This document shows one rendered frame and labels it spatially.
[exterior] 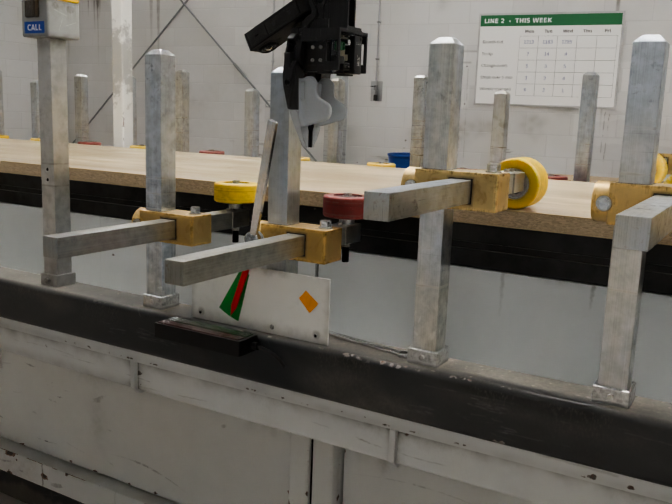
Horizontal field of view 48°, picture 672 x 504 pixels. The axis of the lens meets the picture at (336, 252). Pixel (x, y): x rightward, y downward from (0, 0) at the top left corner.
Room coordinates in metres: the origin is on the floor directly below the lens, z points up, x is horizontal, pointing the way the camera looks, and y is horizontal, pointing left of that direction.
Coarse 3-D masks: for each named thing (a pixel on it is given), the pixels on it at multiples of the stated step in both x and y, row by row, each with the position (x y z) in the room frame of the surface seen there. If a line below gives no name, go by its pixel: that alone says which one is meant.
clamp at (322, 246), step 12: (264, 228) 1.13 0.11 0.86; (276, 228) 1.12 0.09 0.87; (288, 228) 1.11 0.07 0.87; (300, 228) 1.10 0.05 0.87; (312, 228) 1.10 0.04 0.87; (336, 228) 1.11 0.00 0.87; (312, 240) 1.09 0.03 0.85; (324, 240) 1.08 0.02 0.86; (336, 240) 1.11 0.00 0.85; (312, 252) 1.09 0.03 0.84; (324, 252) 1.08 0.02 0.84; (336, 252) 1.11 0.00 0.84; (324, 264) 1.08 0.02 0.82
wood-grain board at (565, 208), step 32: (0, 160) 1.78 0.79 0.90; (32, 160) 1.82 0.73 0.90; (96, 160) 1.90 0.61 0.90; (128, 160) 1.94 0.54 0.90; (192, 160) 2.03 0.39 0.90; (224, 160) 2.08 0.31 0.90; (256, 160) 2.13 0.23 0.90; (192, 192) 1.49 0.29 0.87; (320, 192) 1.34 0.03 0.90; (352, 192) 1.35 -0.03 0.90; (576, 192) 1.51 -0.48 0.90; (480, 224) 1.19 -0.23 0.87; (512, 224) 1.17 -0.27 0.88; (544, 224) 1.14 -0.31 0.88; (576, 224) 1.12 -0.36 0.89
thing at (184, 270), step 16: (336, 224) 1.22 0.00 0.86; (352, 224) 1.23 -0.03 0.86; (256, 240) 1.04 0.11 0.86; (272, 240) 1.04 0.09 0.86; (288, 240) 1.06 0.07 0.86; (304, 240) 1.10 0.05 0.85; (352, 240) 1.22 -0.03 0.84; (176, 256) 0.90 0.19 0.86; (192, 256) 0.91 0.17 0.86; (208, 256) 0.91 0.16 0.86; (224, 256) 0.94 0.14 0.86; (240, 256) 0.97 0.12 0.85; (256, 256) 1.00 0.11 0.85; (272, 256) 1.03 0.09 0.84; (288, 256) 1.06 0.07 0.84; (176, 272) 0.88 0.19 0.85; (192, 272) 0.88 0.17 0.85; (208, 272) 0.91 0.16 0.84; (224, 272) 0.94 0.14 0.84
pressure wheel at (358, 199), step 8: (344, 192) 1.24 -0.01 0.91; (328, 200) 1.21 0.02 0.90; (336, 200) 1.20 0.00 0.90; (344, 200) 1.20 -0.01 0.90; (352, 200) 1.20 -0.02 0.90; (360, 200) 1.20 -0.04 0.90; (328, 208) 1.21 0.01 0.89; (336, 208) 1.20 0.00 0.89; (344, 208) 1.20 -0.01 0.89; (352, 208) 1.20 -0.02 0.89; (360, 208) 1.20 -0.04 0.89; (328, 216) 1.21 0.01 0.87; (336, 216) 1.20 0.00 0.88; (344, 216) 1.20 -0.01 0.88; (352, 216) 1.20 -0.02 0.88; (360, 216) 1.20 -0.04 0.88; (344, 224) 1.23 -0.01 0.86; (344, 248) 1.23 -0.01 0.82; (344, 256) 1.23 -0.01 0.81
